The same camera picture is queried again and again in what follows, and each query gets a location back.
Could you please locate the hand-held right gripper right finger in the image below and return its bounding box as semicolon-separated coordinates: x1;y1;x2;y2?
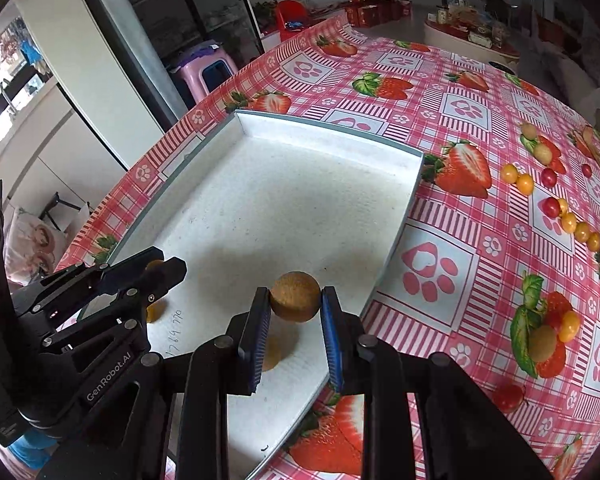
321;286;552;480

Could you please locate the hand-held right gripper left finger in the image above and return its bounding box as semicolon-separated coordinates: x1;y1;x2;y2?
42;287;273;480

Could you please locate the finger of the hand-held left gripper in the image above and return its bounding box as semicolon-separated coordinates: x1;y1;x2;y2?
20;256;188;354
12;246;166;312

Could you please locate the white tray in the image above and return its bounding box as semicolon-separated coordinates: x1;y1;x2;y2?
77;108;425;480

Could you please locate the printed cushion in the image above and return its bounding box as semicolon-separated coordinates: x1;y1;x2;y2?
2;207;68;286

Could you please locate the strawberry printed tablecloth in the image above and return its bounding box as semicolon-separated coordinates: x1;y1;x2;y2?
55;15;600;480

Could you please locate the purple plastic stool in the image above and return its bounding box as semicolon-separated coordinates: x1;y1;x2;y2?
172;39;241;111

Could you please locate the glass door cabinet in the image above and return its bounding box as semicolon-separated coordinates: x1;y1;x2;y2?
107;0;266;56

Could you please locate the red plastic chair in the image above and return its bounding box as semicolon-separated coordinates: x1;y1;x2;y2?
275;1;312;43

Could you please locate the round coffee table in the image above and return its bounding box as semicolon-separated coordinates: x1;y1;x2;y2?
424;7;521;58

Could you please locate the stack of red gift boxes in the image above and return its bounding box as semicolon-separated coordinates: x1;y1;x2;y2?
347;0;413;28

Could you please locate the white sofa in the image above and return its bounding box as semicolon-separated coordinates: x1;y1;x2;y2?
517;45;600;126

